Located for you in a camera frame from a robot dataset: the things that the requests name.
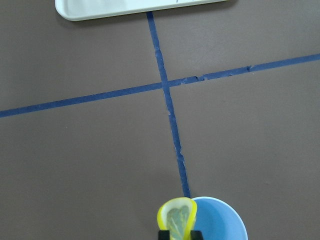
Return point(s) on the yellow lemon slice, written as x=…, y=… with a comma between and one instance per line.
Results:
x=178, y=216

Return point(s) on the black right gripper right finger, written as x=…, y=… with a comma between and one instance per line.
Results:
x=196, y=235

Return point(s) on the white bear serving tray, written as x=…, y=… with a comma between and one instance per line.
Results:
x=80, y=10

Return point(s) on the light blue cup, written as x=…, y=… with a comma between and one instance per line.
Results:
x=218, y=221

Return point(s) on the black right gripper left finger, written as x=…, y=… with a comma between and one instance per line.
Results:
x=163, y=235

